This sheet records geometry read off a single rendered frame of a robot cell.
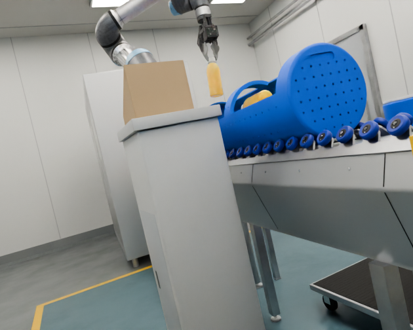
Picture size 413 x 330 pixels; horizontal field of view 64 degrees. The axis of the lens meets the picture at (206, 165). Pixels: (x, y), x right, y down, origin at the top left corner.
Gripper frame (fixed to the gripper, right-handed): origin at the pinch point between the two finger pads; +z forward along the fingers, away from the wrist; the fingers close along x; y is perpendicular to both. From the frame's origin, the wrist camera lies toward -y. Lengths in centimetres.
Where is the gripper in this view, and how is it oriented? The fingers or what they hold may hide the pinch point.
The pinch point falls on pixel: (211, 59)
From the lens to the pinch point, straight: 175.5
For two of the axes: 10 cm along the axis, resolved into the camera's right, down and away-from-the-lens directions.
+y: 3.3, -0.7, -9.4
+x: 9.2, -2.0, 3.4
